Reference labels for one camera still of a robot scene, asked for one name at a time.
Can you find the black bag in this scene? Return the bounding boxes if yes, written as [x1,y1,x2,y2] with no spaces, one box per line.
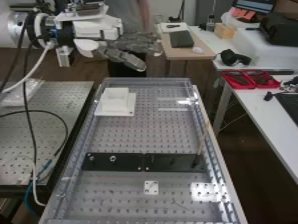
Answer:
[258,12,298,48]

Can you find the white desk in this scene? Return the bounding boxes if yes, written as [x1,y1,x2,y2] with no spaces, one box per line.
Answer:
[212,74,298,186]
[188,23,298,73]

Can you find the small cardboard box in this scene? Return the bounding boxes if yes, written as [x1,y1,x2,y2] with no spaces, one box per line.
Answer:
[213,22,237,40]

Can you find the black cable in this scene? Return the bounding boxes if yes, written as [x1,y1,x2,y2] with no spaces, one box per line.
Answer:
[16,19,40,168]
[0,109,71,169]

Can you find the clear box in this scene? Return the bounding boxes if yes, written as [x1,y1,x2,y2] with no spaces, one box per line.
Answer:
[39,76,249,224]

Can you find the black headphones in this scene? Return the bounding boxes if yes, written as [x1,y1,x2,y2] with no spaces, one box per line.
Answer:
[218,48,253,67]

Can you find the wooden desk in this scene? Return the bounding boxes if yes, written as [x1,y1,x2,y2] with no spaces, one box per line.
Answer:
[156,22,220,79]

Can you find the black keyboard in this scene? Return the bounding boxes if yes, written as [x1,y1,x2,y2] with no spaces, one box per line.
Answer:
[273,92,298,127]

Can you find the red tray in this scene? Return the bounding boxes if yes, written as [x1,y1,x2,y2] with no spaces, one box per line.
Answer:
[245,69,282,89]
[221,69,258,91]

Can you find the computer monitor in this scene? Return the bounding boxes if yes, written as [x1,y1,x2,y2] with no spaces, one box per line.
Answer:
[232,0,280,15]

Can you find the small white box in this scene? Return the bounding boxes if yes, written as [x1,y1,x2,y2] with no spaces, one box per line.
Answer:
[93,86,139,117]

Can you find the white cable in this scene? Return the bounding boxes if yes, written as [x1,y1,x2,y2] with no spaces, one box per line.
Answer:
[0,155,48,208]
[0,39,56,96]

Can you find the black flat block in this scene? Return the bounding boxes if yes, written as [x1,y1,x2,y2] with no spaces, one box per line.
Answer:
[169,30,196,49]

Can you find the small white square plate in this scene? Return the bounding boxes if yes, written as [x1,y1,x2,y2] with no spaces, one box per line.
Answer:
[143,180,161,196]

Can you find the person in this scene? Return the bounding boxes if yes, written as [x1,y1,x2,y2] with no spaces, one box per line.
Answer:
[105,0,153,34]

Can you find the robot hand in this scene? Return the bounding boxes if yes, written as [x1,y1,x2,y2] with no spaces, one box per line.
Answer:
[66,3,164,73]

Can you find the black plate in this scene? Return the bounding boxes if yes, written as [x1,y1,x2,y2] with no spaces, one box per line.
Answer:
[83,152,209,173]

